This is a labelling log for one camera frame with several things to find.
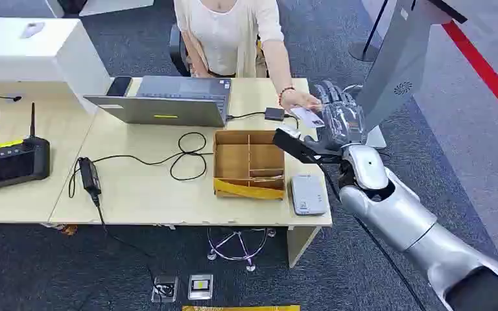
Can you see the black power adapter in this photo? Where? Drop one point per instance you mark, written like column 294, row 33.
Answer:
column 89, row 176

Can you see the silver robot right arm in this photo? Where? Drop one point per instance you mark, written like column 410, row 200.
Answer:
column 397, row 216

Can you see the chrome stool base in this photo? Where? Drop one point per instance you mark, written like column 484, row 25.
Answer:
column 240, row 249

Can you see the large white box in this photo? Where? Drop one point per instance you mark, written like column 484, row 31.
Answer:
column 30, row 56

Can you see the white table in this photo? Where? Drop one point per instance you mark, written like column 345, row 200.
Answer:
column 103, row 6

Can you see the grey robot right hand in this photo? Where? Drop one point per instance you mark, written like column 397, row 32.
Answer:
column 342, row 122

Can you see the black controller with antennas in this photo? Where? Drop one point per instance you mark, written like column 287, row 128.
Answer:
column 12, row 163

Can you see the person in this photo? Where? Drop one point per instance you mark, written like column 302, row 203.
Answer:
column 227, row 38

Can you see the yellow floor tape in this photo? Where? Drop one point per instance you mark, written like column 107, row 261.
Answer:
column 240, row 308

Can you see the pale desk leg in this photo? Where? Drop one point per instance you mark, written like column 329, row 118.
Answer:
column 300, row 244

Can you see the white card reader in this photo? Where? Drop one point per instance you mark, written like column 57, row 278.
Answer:
column 309, row 195

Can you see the grey laptop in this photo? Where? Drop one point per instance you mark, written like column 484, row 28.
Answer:
column 167, row 107

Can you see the black usb dock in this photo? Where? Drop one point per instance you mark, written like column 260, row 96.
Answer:
column 274, row 114

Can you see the wooden card box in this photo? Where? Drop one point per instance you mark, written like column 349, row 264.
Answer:
column 249, row 167

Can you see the black stanchion post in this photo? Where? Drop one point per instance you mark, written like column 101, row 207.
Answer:
column 367, row 47

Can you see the black smartphone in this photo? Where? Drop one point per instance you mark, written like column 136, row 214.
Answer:
column 119, row 86

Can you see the small grey device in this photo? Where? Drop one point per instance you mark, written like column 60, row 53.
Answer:
column 32, row 30

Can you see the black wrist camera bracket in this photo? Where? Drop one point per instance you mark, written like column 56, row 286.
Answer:
column 294, row 146

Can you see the steel floor socket with plug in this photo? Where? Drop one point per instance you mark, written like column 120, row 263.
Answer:
column 165, row 288

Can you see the person's hand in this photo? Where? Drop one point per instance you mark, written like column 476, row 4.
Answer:
column 298, row 99

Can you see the white id card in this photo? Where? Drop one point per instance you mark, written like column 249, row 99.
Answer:
column 307, row 116

